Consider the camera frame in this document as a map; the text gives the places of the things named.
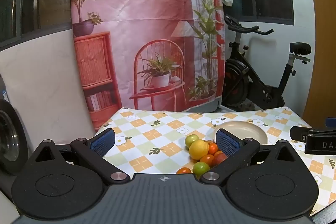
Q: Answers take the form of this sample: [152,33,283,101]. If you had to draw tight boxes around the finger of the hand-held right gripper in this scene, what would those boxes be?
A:
[290,126,315,141]

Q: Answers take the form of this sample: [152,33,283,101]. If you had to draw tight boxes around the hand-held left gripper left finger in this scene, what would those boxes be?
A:
[34,128,131,185]

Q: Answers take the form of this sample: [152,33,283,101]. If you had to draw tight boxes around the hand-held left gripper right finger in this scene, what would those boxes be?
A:
[201,129,300,186]

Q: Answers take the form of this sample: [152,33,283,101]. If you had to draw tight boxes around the beige plate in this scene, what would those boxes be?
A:
[212,121,268,144]

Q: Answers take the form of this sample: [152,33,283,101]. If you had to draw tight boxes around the red apple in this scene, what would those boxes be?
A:
[212,152,228,167]

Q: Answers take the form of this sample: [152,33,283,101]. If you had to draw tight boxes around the yellow lemon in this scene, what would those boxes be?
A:
[188,140,210,160]

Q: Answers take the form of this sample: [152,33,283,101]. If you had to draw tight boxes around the green apple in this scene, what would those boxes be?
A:
[184,134,200,148]
[192,162,210,178]

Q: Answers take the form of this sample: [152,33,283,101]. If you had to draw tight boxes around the checkered floral tablecloth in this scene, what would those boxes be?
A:
[94,106,336,216]

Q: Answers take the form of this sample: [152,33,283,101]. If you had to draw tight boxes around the black exercise bike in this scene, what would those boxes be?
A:
[222,14,312,111]

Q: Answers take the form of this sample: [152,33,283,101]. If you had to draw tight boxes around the wooden door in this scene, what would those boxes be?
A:
[302,0,336,130]

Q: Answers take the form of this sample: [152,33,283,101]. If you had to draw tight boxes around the pink printed backdrop cloth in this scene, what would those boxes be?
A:
[70,0,226,131]

